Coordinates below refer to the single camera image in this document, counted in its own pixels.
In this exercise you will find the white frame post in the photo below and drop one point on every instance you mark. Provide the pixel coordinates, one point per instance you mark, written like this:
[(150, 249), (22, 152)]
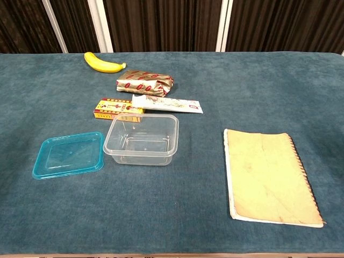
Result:
[(55, 27), (223, 27), (100, 27)]

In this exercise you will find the yellow spiral notebook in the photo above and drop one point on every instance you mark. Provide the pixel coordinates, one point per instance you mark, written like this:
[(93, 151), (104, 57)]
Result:
[(268, 174)]

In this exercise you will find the clear plastic container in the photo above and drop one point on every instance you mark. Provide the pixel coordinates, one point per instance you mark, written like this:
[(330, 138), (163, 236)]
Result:
[(142, 150)]

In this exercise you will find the white pink snack packet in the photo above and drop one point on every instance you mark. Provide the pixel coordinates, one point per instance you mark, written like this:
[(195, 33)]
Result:
[(166, 103)]

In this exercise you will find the red yellow cardboard box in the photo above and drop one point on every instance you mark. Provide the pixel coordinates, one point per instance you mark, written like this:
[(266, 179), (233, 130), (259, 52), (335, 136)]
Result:
[(110, 108)]

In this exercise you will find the dark pleated curtain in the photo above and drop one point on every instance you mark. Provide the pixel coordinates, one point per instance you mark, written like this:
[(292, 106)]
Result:
[(161, 24)]

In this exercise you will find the teal tablecloth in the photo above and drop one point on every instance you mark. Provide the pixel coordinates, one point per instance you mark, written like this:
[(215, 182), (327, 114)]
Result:
[(188, 209)]

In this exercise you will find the teal container lid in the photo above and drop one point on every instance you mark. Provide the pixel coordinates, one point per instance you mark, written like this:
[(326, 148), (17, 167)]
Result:
[(67, 156)]

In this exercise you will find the gold foil snack packet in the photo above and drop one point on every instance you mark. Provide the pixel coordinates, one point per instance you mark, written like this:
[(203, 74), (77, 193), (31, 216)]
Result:
[(145, 83)]

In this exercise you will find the yellow banana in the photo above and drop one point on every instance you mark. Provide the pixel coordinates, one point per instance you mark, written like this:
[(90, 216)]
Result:
[(102, 66)]

